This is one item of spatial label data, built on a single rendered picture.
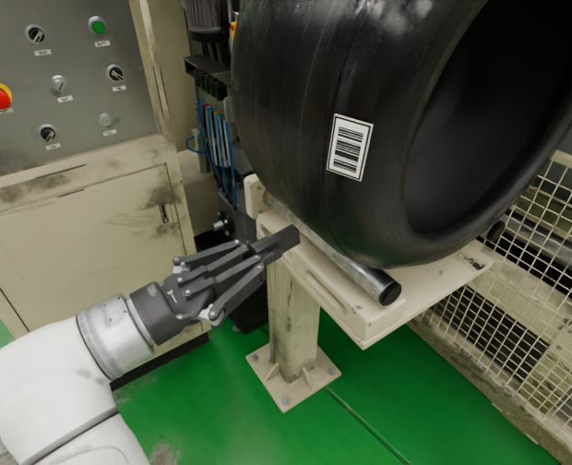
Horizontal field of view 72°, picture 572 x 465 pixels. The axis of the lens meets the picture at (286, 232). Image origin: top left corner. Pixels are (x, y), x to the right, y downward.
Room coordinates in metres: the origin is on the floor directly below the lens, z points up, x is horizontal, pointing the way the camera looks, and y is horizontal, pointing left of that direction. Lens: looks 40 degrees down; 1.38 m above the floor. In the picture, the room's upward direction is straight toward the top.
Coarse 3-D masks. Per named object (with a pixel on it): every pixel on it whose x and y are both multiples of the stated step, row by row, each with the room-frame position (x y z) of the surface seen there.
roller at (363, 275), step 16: (304, 224) 0.58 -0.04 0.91; (320, 240) 0.54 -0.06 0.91; (336, 256) 0.50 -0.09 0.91; (352, 272) 0.46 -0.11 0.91; (368, 272) 0.45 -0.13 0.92; (384, 272) 0.45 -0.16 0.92; (368, 288) 0.43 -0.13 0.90; (384, 288) 0.42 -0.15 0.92; (400, 288) 0.42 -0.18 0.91; (384, 304) 0.41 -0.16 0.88
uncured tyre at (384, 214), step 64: (256, 0) 0.52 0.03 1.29; (320, 0) 0.43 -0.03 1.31; (384, 0) 0.39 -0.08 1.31; (448, 0) 0.39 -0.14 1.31; (512, 0) 0.78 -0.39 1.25; (256, 64) 0.48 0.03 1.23; (320, 64) 0.39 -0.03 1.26; (384, 64) 0.37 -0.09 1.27; (448, 64) 0.83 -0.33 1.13; (512, 64) 0.76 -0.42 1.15; (256, 128) 0.47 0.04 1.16; (320, 128) 0.38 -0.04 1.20; (384, 128) 0.36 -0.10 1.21; (448, 128) 0.78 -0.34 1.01; (512, 128) 0.70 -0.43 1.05; (320, 192) 0.37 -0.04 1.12; (384, 192) 0.37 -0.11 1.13; (448, 192) 0.65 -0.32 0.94; (512, 192) 0.55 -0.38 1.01; (384, 256) 0.39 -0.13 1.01
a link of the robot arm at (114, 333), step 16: (112, 304) 0.30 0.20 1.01; (128, 304) 0.31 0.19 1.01; (80, 320) 0.28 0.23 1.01; (96, 320) 0.28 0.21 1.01; (112, 320) 0.28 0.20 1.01; (128, 320) 0.28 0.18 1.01; (96, 336) 0.26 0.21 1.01; (112, 336) 0.26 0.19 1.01; (128, 336) 0.27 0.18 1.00; (144, 336) 0.28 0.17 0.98; (96, 352) 0.25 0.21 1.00; (112, 352) 0.25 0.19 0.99; (128, 352) 0.26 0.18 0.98; (144, 352) 0.26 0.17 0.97; (112, 368) 0.24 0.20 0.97; (128, 368) 0.25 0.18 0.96
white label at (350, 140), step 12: (336, 120) 0.36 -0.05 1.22; (348, 120) 0.36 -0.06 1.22; (336, 132) 0.36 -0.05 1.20; (348, 132) 0.36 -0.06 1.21; (360, 132) 0.35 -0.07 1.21; (336, 144) 0.36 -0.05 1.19; (348, 144) 0.35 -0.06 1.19; (360, 144) 0.35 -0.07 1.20; (336, 156) 0.36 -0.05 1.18; (348, 156) 0.35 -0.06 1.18; (360, 156) 0.35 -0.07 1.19; (336, 168) 0.36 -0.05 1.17; (348, 168) 0.35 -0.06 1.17; (360, 168) 0.34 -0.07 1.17; (360, 180) 0.34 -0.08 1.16
